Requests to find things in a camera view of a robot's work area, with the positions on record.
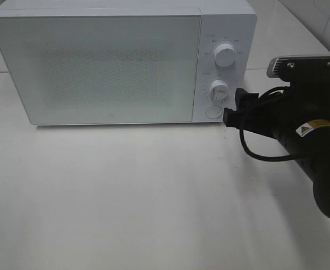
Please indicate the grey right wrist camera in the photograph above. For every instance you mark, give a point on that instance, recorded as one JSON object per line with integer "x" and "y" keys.
{"x": 300, "y": 68}

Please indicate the white microwave oven body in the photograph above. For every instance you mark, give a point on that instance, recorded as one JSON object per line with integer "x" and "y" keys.
{"x": 236, "y": 27}

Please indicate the white timer knob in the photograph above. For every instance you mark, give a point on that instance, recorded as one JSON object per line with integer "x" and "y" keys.
{"x": 219, "y": 90}

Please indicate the round white door button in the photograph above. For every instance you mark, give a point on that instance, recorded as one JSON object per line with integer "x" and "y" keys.
{"x": 214, "y": 112}

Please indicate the white upper power knob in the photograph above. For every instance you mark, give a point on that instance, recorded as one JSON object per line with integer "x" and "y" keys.
{"x": 225, "y": 54}

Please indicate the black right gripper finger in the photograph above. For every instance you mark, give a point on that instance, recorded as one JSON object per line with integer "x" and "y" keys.
{"x": 244, "y": 99}
{"x": 234, "y": 118}

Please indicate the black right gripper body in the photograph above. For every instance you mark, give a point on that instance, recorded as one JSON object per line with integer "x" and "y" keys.
{"x": 292, "y": 111}

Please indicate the white microwave door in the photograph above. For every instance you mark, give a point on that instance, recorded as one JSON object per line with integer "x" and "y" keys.
{"x": 102, "y": 70}

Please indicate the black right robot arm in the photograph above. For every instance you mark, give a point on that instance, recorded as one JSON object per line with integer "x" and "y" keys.
{"x": 311, "y": 153}

